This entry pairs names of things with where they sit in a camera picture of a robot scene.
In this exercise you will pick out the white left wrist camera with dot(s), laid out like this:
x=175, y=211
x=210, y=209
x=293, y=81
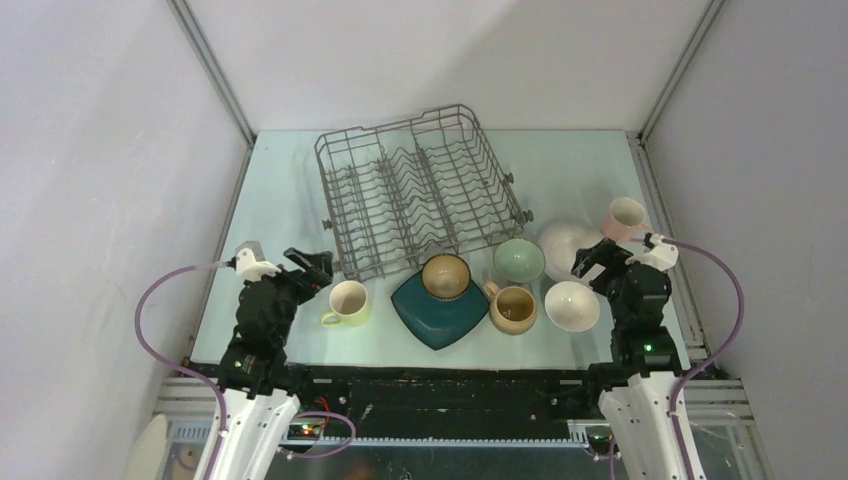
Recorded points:
x=251, y=264

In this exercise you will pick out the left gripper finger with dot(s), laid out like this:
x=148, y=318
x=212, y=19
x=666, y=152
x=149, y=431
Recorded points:
x=320, y=270
x=298, y=257

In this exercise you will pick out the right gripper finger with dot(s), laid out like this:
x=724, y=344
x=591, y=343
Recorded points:
x=588, y=263
x=610, y=251

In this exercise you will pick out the white ceramic bowl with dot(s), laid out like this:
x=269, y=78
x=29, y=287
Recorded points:
x=572, y=306

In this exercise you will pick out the circuit board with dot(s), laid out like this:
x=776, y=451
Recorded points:
x=304, y=432
x=600, y=441

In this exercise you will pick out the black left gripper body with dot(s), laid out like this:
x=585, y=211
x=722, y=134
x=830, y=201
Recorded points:
x=288, y=293

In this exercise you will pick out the right circuit board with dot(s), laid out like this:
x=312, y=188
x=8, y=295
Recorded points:
x=600, y=441

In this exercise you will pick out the white ruffled plate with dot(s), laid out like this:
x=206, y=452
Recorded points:
x=560, y=242

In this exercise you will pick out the yellow-green mug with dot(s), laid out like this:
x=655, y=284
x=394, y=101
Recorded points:
x=350, y=305

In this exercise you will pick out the brown speckled bowl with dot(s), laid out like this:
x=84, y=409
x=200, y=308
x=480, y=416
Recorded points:
x=446, y=276

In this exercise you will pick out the green ceramic bowl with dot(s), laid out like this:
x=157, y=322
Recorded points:
x=519, y=260

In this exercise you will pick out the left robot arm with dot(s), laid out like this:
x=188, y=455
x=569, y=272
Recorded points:
x=256, y=401

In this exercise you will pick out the teal square plate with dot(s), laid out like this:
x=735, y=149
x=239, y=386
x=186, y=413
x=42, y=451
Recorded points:
x=434, y=322

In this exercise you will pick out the tan ceramic mug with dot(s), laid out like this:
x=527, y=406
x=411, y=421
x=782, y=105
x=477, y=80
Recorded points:
x=512, y=309

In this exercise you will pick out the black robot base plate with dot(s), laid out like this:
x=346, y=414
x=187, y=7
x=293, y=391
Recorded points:
x=421, y=401

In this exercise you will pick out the grey wire dish rack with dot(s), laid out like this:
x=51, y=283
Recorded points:
x=399, y=191

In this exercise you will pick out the pink mug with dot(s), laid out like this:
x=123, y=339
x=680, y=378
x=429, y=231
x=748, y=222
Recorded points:
x=625, y=218

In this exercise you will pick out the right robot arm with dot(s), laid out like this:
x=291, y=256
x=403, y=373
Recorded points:
x=638, y=391

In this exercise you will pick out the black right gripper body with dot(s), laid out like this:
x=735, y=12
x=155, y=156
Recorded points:
x=617, y=308

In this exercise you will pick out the grey slotted cable duct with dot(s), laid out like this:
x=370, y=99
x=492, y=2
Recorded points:
x=196, y=432

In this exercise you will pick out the left circuit board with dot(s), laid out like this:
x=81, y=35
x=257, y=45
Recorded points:
x=304, y=432

